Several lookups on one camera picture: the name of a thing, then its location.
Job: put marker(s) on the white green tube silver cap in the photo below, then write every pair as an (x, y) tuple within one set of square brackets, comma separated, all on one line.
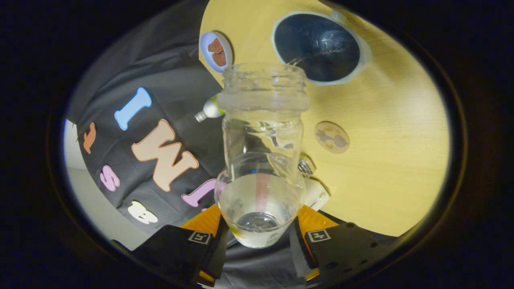
[(211, 109)]

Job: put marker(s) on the black backdrop cloth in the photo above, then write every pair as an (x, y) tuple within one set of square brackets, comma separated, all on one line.
[(168, 80)]

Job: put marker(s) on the round wooden coaster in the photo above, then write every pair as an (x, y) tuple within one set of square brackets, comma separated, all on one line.
[(332, 137)]

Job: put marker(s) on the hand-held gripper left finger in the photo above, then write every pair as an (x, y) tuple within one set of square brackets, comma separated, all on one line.
[(176, 249)]

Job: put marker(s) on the clear plastic juice bottle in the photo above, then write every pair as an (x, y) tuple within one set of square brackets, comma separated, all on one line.
[(261, 192)]

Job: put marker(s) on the wooden table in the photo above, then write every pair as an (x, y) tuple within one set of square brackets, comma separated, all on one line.
[(393, 160)]

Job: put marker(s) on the light blue cup dark inside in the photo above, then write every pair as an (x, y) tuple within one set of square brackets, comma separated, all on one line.
[(317, 44)]

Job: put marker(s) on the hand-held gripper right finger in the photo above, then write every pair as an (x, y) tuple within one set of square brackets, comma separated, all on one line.
[(345, 249)]

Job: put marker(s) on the round blue coaster brown print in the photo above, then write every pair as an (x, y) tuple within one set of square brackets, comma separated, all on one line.
[(216, 51)]

